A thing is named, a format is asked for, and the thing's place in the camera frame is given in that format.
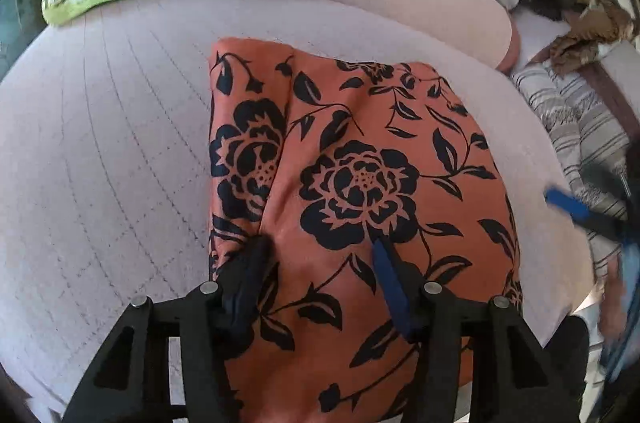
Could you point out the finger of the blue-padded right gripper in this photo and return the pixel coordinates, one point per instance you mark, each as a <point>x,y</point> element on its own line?
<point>566,203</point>

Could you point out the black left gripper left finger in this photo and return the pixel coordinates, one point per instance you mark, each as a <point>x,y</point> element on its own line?
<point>164,362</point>

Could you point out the orange floral blouse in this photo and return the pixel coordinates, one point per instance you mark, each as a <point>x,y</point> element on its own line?
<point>324,157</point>

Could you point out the person's right hand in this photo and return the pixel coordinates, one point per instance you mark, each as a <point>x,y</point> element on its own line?
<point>613,316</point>

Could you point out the brown crumpled garment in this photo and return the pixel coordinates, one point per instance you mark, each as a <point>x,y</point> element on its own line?
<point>601,27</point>

